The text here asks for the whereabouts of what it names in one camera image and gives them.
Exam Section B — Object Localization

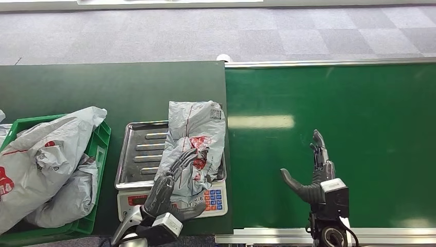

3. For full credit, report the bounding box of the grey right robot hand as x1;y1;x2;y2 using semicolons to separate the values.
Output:
280;129;337;205

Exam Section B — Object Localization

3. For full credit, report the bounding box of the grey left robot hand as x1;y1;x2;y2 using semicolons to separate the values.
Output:
142;148;207;222

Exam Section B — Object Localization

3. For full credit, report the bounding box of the grey plastic package red print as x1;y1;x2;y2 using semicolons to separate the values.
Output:
154;100;227;205

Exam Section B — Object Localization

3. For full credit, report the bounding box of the small crumpled grey package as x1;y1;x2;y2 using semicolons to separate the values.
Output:
25;155;99;228

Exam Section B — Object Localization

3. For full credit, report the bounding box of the green conveyor belt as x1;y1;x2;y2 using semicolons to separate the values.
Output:
225;63;436;229

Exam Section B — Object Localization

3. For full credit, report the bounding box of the grey package partly seen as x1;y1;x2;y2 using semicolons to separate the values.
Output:
0;109;12;147

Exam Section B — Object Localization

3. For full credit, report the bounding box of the stainless steel scale tray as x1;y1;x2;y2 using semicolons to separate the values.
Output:
115;120;227;190

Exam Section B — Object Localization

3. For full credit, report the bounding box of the white electronic scale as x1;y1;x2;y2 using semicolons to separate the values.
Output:
117;181;228;222

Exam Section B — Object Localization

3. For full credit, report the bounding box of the green plastic crate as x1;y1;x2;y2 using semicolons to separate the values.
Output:
0;114;112;247

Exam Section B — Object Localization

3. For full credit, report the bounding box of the dark green table board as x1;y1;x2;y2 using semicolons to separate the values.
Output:
0;60;234;247

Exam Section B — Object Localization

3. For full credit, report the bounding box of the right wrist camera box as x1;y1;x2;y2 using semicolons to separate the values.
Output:
320;178;350;220

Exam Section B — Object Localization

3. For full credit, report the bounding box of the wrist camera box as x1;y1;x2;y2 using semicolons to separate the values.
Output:
320;178;350;220
136;211;184;247

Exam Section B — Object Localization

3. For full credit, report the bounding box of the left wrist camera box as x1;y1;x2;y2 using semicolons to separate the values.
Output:
136;211;184;247

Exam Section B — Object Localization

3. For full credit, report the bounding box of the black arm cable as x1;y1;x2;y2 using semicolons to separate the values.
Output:
337;216;360;247

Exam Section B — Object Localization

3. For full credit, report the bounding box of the silver conveyor side rail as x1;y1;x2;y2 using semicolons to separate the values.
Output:
215;226;436;246
225;57;436;69

